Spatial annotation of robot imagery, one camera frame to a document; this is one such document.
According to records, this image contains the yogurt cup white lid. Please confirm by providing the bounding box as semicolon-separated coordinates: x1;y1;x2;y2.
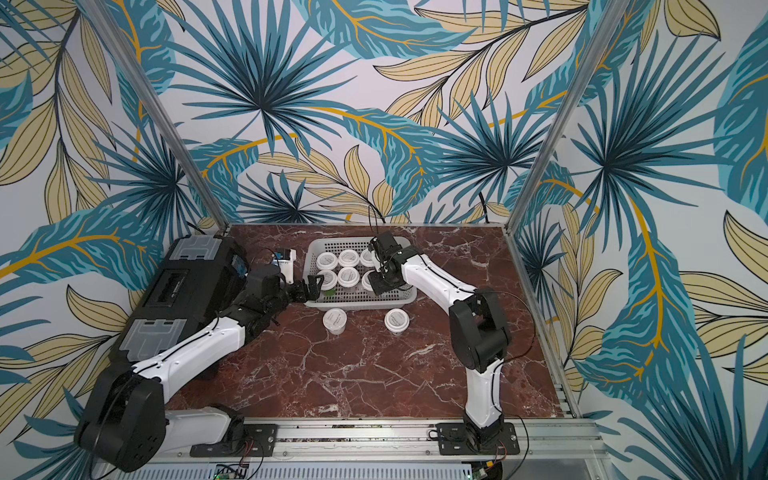
315;252;338;271

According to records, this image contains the white perforated plastic basket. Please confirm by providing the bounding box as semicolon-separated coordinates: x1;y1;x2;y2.
303;236;417;311

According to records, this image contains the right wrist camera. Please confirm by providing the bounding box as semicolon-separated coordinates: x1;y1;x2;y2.
368;231;403;262

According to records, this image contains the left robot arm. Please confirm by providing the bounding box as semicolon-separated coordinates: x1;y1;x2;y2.
73;264;324;472

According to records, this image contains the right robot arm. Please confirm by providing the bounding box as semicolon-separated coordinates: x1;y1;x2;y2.
368;232;511;448

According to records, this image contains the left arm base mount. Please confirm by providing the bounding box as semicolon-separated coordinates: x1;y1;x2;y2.
190;416;278;458

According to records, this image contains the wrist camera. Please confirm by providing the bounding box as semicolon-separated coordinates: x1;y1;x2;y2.
273;248;296;284
368;231;403;262

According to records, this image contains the black plastic toolbox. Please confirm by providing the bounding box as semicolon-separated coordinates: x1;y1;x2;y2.
109;235;249;364

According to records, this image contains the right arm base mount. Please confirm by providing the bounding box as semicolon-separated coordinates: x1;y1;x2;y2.
430;415;520;457

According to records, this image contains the yogurt cup green label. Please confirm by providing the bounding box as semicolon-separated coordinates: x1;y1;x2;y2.
338;249;360;268

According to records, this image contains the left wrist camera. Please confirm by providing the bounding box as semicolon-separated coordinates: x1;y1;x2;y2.
273;248;296;284

